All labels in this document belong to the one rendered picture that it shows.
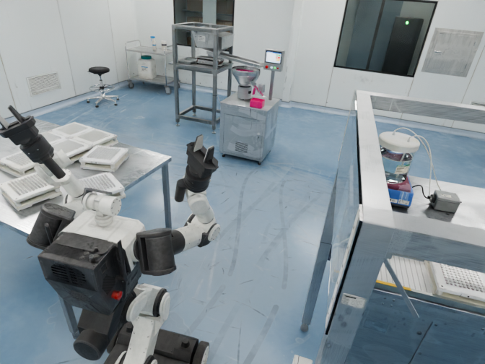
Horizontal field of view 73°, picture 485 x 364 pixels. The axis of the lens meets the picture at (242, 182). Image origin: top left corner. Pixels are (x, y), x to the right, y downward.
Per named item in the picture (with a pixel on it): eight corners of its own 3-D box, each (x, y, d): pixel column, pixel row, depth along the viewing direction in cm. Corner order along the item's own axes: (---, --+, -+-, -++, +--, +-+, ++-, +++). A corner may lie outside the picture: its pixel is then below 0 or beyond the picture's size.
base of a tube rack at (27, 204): (1, 194, 195) (-1, 191, 194) (44, 180, 212) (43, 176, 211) (18, 211, 182) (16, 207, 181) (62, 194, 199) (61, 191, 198)
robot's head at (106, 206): (112, 224, 113) (109, 204, 108) (86, 219, 115) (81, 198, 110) (123, 214, 119) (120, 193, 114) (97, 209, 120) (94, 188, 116)
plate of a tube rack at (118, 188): (69, 184, 200) (68, 181, 199) (110, 173, 214) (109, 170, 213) (82, 203, 184) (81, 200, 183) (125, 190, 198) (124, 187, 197)
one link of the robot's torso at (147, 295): (166, 316, 175) (125, 331, 131) (136, 308, 178) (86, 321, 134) (173, 287, 179) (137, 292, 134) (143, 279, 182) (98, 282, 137)
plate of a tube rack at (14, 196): (-2, 187, 193) (-3, 184, 192) (42, 172, 209) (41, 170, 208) (15, 204, 180) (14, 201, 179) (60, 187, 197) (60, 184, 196)
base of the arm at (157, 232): (184, 266, 119) (167, 276, 108) (154, 269, 123) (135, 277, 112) (179, 225, 119) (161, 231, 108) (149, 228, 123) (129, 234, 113)
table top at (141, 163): (-118, 171, 216) (-121, 166, 214) (36, 121, 303) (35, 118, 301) (43, 245, 166) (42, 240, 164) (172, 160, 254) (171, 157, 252)
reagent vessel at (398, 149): (369, 180, 134) (382, 137, 124) (367, 164, 146) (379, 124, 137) (409, 188, 130) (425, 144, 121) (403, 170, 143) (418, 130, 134)
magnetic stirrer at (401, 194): (358, 202, 135) (363, 183, 131) (357, 178, 153) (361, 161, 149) (409, 212, 131) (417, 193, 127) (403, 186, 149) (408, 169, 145)
